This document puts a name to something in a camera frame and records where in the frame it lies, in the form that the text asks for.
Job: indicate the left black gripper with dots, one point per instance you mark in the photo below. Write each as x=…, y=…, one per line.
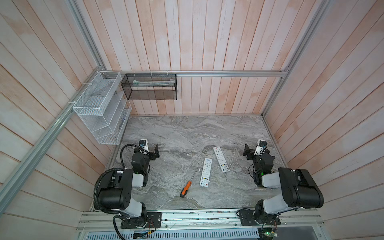
x=153, y=153

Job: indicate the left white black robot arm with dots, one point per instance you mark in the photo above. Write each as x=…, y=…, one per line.
x=113, y=188

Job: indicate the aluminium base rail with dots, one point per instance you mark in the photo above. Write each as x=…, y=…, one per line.
x=202, y=219

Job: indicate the horizontal aluminium frame bar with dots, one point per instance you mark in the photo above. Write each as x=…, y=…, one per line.
x=251, y=73

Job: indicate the black wire mesh basket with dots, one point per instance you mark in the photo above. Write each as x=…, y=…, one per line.
x=150, y=87

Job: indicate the orange handled screwdriver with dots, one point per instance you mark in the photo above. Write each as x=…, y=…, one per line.
x=187, y=186

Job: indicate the left aluminium frame bar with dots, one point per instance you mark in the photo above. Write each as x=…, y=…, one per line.
x=22, y=172

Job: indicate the white remote control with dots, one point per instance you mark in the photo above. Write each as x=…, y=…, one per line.
x=206, y=171
x=221, y=160

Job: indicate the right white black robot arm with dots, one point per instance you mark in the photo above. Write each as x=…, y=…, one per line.
x=298, y=188

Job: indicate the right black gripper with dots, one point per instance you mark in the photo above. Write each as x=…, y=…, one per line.
x=250, y=151

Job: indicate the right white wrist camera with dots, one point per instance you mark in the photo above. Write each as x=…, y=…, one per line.
x=261, y=147

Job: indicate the white wire mesh shelf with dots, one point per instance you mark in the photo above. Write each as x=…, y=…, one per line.
x=103, y=108

